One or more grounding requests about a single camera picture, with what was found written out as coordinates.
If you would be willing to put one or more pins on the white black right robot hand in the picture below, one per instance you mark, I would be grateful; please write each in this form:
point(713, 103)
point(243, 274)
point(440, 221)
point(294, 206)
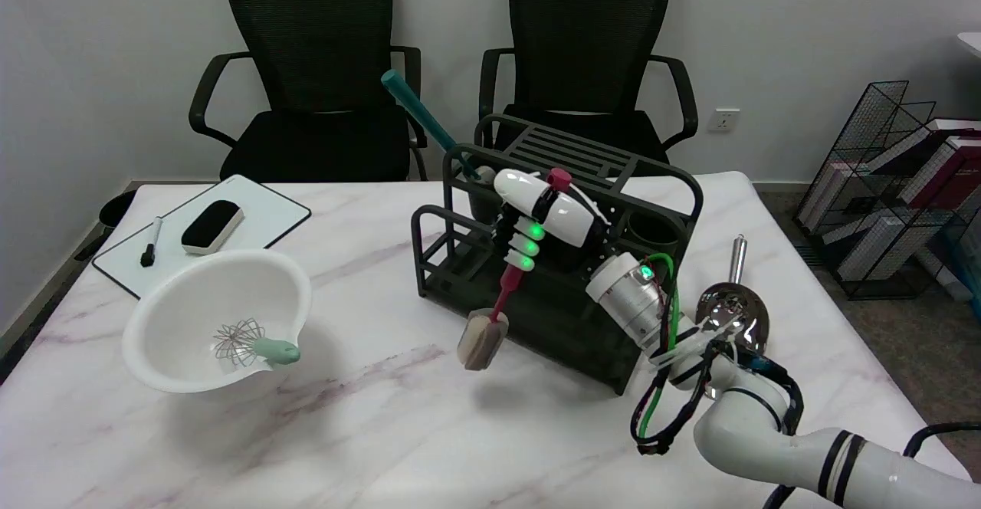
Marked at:
point(563, 214)

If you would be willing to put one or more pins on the pink sponge bottle brush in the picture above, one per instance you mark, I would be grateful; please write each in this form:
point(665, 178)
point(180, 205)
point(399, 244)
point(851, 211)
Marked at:
point(486, 334)

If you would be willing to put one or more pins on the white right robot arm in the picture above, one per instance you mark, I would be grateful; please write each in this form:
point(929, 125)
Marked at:
point(766, 417)

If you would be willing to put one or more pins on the black kitchen storage rack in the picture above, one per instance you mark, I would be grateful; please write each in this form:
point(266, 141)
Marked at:
point(552, 306)

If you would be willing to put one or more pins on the teal sponge bottle brush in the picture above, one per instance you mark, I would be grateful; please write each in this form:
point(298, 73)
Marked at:
point(420, 114)

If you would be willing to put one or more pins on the black mesh office chair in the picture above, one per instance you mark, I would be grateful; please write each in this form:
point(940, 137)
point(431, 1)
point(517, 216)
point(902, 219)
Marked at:
point(590, 49)
point(314, 72)

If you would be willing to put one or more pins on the silver metal scoop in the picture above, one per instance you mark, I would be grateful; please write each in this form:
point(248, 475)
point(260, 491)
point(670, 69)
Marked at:
point(732, 306)

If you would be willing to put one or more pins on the small whiteboard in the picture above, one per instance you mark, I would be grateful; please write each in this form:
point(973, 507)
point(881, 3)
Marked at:
point(264, 214)

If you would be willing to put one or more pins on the black whiteboard eraser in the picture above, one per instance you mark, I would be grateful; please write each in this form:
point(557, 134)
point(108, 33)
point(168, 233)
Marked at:
point(212, 226)

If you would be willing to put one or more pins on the white mixing bowl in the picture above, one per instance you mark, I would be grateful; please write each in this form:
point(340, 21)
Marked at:
point(191, 317)

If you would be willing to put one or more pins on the dark red book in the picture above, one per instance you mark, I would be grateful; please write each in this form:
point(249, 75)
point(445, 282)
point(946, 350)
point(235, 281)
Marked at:
point(954, 172)

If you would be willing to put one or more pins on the black whiteboard marker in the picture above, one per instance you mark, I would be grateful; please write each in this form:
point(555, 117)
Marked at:
point(150, 243)

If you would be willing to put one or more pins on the black round chair base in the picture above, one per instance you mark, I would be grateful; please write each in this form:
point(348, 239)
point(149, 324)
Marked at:
point(115, 210)

